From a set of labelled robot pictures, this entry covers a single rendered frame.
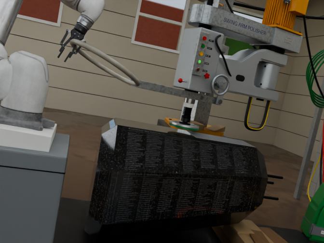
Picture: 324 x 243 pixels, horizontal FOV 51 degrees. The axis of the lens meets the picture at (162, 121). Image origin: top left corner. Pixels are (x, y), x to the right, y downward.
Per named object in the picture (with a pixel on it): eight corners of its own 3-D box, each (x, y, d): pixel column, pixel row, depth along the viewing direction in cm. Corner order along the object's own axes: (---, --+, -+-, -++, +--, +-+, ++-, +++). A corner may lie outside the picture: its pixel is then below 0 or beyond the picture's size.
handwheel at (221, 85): (219, 95, 244) (223, 75, 242) (227, 97, 235) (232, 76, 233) (202, 92, 236) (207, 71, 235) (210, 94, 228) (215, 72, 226)
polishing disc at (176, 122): (165, 122, 238) (165, 120, 238) (177, 121, 257) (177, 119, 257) (192, 129, 229) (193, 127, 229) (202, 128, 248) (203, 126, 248)
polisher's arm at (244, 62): (257, 111, 287) (270, 53, 281) (277, 115, 267) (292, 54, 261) (185, 98, 251) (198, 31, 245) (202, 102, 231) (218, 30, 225)
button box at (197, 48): (199, 75, 229) (208, 33, 226) (201, 76, 227) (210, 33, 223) (189, 73, 225) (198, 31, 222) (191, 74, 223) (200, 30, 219)
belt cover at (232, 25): (274, 57, 287) (278, 37, 285) (298, 58, 265) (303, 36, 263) (179, 28, 240) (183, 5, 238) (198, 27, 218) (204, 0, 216)
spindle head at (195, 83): (210, 97, 263) (223, 39, 258) (228, 101, 244) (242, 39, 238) (171, 89, 245) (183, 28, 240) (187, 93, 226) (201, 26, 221)
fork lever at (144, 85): (208, 101, 261) (209, 95, 260) (223, 106, 244) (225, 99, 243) (126, 84, 227) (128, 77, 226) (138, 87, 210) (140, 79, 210)
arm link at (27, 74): (33, 114, 123) (45, 55, 121) (-15, 103, 123) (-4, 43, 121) (49, 112, 139) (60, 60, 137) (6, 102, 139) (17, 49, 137)
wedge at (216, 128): (215, 129, 321) (216, 124, 320) (224, 131, 315) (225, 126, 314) (205, 129, 304) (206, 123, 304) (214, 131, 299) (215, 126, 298)
